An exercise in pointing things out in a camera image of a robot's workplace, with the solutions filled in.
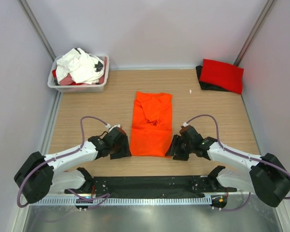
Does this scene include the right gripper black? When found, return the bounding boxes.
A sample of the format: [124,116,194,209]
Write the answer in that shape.
[165,134,194,161]

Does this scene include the orange t shirt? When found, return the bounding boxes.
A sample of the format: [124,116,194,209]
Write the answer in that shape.
[130,91,172,157]

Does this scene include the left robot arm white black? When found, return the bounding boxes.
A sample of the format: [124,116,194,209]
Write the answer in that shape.
[14,126,131,204]

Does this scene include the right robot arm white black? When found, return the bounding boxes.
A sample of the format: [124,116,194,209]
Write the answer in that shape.
[166,125,290,207]

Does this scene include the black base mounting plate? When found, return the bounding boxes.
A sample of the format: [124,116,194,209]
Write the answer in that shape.
[64,175,238,199]

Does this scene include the folded black t shirt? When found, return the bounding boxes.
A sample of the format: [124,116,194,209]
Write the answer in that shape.
[196,65,228,92]

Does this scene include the white plastic basket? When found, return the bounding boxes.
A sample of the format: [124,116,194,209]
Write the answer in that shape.
[47,55,110,93]

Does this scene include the pink garment in basket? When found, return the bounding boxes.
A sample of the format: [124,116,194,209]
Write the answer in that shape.
[58,74,74,86]

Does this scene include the folded red t shirt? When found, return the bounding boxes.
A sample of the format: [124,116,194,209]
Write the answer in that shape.
[200,59,244,95]

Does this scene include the crumpled white t shirt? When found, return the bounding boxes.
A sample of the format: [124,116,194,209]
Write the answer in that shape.
[56,48,105,85]

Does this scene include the red garment in basket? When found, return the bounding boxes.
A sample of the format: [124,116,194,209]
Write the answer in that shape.
[52,69,58,84]

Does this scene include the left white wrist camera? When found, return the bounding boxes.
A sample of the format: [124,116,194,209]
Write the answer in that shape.
[105,124,122,131]

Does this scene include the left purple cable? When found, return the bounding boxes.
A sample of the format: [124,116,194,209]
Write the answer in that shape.
[16,116,111,210]

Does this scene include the slotted grey cable duct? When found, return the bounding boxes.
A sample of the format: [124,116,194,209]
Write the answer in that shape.
[32,195,212,206]

